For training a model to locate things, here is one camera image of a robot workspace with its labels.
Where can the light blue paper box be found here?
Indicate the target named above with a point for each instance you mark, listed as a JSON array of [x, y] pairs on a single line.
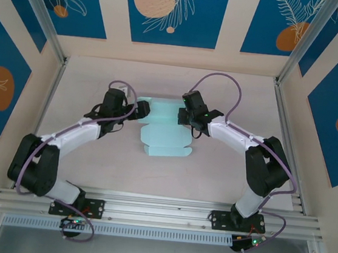
[[163, 132]]

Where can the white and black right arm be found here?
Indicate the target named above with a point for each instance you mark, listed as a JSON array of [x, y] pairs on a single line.
[[232, 133]]

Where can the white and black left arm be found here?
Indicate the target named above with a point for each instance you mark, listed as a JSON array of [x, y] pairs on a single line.
[[73, 135]]

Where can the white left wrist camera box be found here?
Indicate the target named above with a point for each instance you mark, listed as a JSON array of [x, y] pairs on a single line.
[[123, 90]]

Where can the aluminium side rail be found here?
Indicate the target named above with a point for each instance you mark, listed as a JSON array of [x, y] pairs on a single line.
[[282, 115], [40, 124]]

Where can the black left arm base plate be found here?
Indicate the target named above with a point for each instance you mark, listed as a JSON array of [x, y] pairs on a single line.
[[95, 208]]

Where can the aluminium mounting rail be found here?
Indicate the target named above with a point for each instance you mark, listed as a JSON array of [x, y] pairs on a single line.
[[159, 211]]

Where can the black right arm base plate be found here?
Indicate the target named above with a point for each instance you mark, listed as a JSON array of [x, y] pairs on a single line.
[[221, 219]]

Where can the aluminium frame post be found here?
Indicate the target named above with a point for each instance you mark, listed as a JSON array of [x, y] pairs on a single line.
[[303, 47], [44, 16]]

